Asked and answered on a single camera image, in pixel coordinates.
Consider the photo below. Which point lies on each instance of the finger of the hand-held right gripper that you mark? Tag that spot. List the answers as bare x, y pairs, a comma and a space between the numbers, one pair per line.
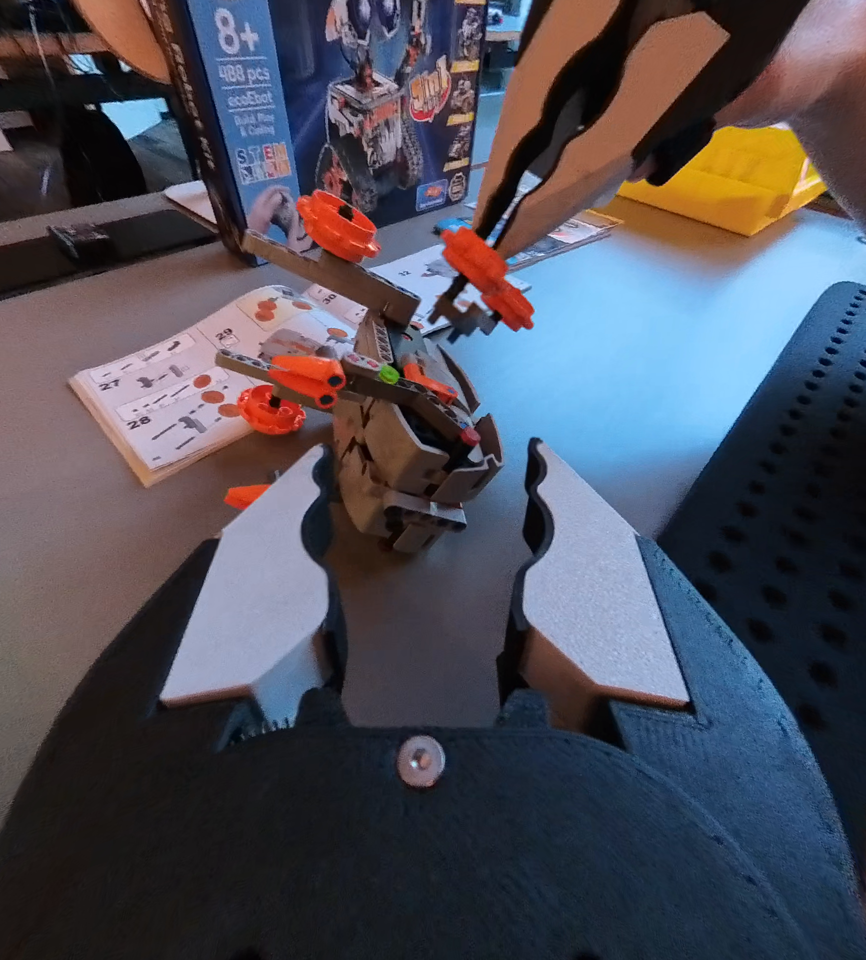
628, 97
515, 112

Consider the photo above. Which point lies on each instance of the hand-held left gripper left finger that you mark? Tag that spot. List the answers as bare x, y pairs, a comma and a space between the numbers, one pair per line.
253, 600

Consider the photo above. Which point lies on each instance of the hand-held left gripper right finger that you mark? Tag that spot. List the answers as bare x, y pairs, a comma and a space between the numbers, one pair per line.
598, 600

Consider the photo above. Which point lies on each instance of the grey bracket with orange wheels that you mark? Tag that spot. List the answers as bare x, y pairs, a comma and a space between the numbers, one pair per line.
474, 259

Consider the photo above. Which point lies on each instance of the grey orange brick robot model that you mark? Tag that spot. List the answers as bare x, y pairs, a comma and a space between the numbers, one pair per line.
395, 457

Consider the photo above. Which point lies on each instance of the yellow plastic bin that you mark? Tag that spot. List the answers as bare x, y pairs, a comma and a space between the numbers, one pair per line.
718, 195

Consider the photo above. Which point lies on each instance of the small blue booklets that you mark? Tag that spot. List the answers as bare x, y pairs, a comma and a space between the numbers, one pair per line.
568, 236

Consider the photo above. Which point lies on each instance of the open white instruction booklet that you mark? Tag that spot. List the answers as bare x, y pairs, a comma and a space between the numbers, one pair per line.
178, 405

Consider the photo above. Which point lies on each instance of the black perforated chair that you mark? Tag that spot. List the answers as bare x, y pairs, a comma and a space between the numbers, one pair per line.
793, 487

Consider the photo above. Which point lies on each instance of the blue toy kit box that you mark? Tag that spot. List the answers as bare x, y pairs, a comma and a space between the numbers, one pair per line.
253, 112

